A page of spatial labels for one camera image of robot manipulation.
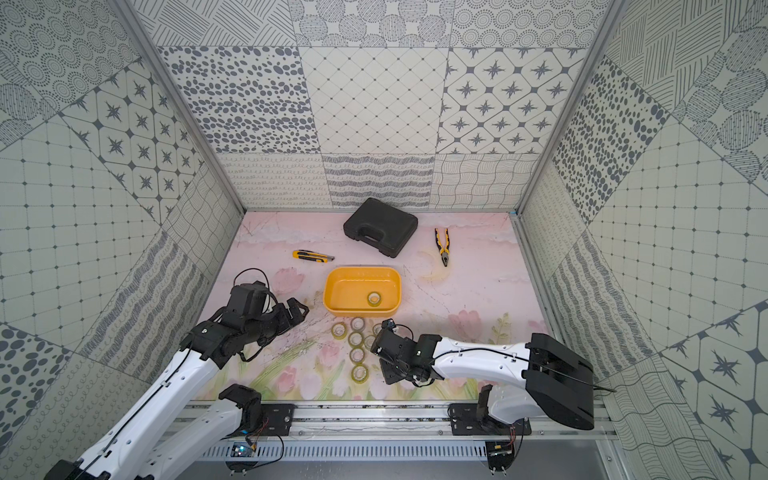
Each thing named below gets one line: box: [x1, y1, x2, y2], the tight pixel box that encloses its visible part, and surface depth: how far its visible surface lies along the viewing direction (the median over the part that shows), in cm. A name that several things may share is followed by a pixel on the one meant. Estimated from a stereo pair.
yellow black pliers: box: [434, 228, 451, 267], surface depth 113 cm
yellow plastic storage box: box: [323, 266, 402, 317], surface depth 98 cm
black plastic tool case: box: [343, 198, 419, 258], surface depth 113 cm
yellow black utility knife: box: [292, 250, 335, 263], surface depth 108 cm
